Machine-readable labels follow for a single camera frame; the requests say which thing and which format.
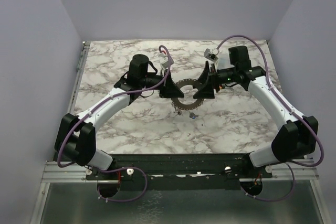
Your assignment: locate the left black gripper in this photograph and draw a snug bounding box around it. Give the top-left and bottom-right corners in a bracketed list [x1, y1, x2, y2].
[140, 68, 184, 98]

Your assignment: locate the perforated metal ring disc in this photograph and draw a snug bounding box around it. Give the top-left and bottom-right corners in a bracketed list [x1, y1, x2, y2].
[171, 78, 204, 111]

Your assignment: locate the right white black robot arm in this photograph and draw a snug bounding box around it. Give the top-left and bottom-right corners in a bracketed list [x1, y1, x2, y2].
[193, 46, 318, 177]

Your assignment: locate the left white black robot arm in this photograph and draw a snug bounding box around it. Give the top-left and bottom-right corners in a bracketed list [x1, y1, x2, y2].
[55, 51, 184, 179]

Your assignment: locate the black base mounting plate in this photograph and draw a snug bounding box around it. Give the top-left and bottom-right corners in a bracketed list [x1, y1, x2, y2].
[86, 153, 272, 190]

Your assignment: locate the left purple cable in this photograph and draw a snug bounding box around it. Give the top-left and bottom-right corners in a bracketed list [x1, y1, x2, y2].
[57, 45, 176, 204]

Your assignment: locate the purple cable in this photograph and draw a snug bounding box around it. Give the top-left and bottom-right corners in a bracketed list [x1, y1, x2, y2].
[215, 34, 324, 202]
[57, 45, 176, 204]

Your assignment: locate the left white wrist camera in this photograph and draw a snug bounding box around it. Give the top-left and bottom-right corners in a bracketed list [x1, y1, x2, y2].
[159, 51, 174, 73]

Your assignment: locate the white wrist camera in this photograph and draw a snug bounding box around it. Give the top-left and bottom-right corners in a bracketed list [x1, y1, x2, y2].
[204, 48, 219, 69]
[159, 51, 174, 73]

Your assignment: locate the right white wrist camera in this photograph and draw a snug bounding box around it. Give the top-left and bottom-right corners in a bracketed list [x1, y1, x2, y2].
[204, 48, 219, 69]

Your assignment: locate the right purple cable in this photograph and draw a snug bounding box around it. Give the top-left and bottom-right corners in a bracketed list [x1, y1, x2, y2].
[215, 34, 324, 202]

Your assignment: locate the aluminium rail frame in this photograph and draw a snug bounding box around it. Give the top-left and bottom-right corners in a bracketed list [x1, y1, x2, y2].
[29, 40, 326, 224]

